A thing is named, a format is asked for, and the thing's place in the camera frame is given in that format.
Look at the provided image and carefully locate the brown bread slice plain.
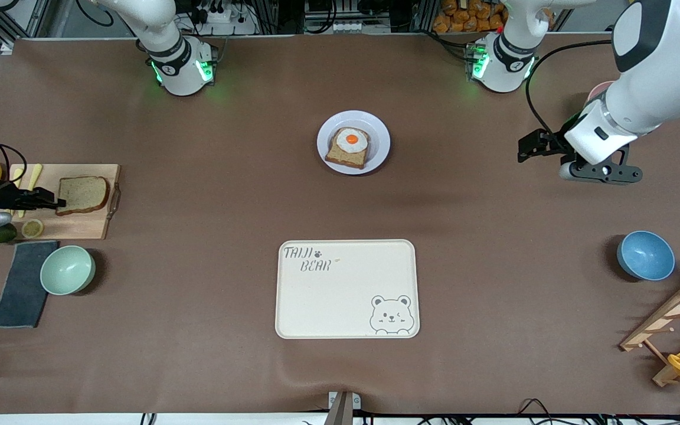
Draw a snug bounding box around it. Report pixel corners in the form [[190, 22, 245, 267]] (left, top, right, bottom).
[[55, 176, 109, 217]]

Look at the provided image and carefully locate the white round plate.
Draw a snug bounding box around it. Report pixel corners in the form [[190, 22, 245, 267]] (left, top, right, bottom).
[[316, 110, 391, 175]]

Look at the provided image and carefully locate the fried egg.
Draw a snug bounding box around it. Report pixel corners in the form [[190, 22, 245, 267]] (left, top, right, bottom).
[[336, 127, 370, 153]]

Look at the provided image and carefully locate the brown bread slice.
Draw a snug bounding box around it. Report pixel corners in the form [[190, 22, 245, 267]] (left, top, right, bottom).
[[325, 127, 370, 170]]

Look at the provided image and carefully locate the yellow plastic knife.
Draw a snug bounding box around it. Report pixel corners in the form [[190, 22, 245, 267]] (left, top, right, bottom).
[[18, 164, 43, 219]]

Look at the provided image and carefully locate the wooden cutting board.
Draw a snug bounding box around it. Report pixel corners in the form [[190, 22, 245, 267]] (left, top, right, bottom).
[[0, 164, 122, 241]]

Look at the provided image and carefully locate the pink bowl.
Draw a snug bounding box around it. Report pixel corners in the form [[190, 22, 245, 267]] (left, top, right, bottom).
[[583, 81, 617, 110]]

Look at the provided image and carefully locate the light green bowl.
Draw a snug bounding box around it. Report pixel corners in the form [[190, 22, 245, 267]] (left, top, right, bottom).
[[40, 245, 96, 296]]

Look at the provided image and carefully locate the dark grey cloth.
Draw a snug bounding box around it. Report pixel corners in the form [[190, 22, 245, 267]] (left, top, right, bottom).
[[0, 240, 59, 329]]

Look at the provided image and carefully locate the bag of orange buns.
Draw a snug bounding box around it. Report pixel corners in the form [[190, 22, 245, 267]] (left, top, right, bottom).
[[433, 0, 555, 34]]

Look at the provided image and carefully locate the blue bowl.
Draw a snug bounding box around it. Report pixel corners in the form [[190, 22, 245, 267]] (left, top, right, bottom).
[[616, 230, 676, 282]]

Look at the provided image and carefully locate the wooden drying rack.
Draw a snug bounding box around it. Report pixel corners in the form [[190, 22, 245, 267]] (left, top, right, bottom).
[[619, 272, 680, 388]]

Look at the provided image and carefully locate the white socket strip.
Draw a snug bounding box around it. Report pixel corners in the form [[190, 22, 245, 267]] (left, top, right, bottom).
[[331, 21, 376, 34]]

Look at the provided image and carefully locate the cream tray with bear print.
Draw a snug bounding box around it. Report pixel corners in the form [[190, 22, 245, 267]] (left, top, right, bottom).
[[274, 238, 421, 340]]

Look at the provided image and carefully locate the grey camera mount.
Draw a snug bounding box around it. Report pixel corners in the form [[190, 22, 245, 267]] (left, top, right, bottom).
[[323, 391, 362, 425]]

